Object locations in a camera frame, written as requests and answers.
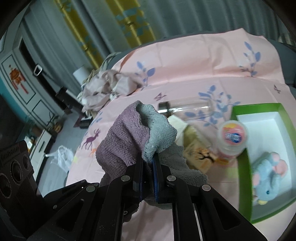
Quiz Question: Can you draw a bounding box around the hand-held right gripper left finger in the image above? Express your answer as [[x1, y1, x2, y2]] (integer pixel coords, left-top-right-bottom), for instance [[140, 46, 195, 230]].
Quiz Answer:
[[28, 152, 145, 241]]

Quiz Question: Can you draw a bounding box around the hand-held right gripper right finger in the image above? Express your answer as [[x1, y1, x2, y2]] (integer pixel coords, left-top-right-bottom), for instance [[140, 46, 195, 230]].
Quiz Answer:
[[151, 155, 266, 241]]

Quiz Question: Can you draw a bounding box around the purple and grey towel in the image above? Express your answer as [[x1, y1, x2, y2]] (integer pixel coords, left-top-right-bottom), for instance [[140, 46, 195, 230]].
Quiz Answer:
[[95, 100, 208, 210]]

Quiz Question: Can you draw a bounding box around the green box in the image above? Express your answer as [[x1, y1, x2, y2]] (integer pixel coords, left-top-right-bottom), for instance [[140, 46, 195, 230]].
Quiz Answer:
[[231, 103, 296, 224]]

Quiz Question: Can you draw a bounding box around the blue elephant plush toy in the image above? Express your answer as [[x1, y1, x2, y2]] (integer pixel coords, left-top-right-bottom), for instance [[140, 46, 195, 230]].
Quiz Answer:
[[251, 152, 289, 205]]

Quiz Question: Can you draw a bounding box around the white plastic bag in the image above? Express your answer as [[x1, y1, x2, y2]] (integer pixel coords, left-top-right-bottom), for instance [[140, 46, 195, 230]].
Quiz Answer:
[[50, 146, 74, 173]]

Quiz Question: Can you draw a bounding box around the clear glass bottle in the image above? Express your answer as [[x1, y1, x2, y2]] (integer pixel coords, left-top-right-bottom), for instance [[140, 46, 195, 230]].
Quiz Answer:
[[158, 98, 214, 118]]

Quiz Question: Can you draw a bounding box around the pink lid plastic jar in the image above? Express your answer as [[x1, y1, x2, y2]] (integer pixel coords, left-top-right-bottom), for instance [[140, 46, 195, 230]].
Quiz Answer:
[[214, 120, 247, 167]]

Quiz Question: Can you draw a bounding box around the white cabinet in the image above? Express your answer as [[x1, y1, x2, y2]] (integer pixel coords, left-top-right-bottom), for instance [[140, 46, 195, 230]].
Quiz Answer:
[[0, 16, 67, 130]]

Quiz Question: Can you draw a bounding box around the beige crumpled cloth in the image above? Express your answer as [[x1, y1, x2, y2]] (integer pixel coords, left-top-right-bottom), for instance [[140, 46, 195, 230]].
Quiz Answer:
[[77, 52, 148, 114]]

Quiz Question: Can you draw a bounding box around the pink printed sheet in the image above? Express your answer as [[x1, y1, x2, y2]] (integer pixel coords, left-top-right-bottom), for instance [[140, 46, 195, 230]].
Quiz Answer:
[[66, 28, 292, 241]]

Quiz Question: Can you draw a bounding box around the yellow patterned curtain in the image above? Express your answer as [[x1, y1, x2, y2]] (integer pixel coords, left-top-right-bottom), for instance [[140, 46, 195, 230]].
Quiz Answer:
[[54, 0, 158, 63]]

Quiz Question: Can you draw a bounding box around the grey curtain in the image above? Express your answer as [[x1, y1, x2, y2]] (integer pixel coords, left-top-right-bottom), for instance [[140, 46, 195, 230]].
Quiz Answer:
[[23, 0, 289, 67]]

